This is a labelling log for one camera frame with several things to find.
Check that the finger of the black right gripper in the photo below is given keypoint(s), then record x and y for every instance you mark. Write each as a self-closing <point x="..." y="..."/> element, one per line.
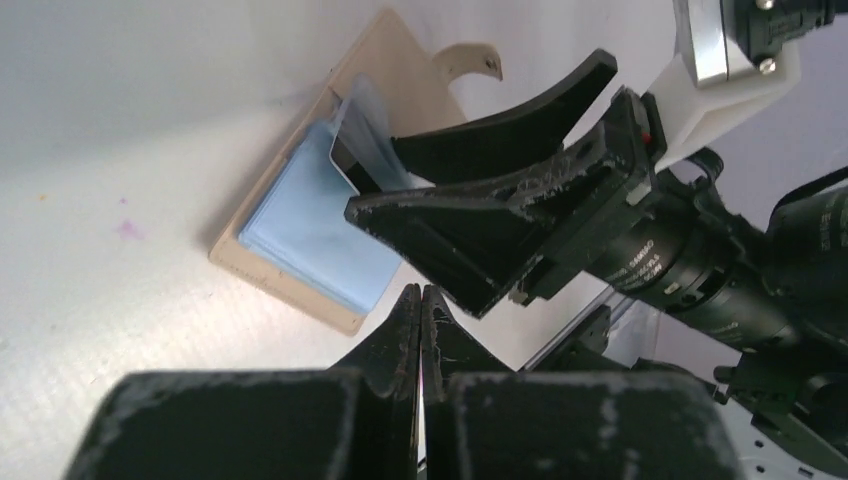
<point x="499" y="219"/>
<point x="510" y="140"/>

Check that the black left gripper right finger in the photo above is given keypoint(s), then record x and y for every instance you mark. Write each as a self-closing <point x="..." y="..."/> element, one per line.
<point x="486" y="421"/>

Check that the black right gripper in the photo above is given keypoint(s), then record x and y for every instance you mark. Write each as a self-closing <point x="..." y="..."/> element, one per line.
<point x="779" y="296"/>

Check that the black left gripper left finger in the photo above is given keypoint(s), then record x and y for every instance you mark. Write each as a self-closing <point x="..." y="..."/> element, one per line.
<point x="354" y="420"/>

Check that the dark credit card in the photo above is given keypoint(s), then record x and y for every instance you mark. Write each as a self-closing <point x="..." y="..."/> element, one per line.
<point x="352" y="158"/>

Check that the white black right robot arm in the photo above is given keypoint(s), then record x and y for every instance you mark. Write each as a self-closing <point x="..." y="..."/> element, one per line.
<point x="803" y="411"/>

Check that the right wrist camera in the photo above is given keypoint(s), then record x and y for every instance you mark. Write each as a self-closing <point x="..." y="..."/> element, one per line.
<point x="732" y="59"/>

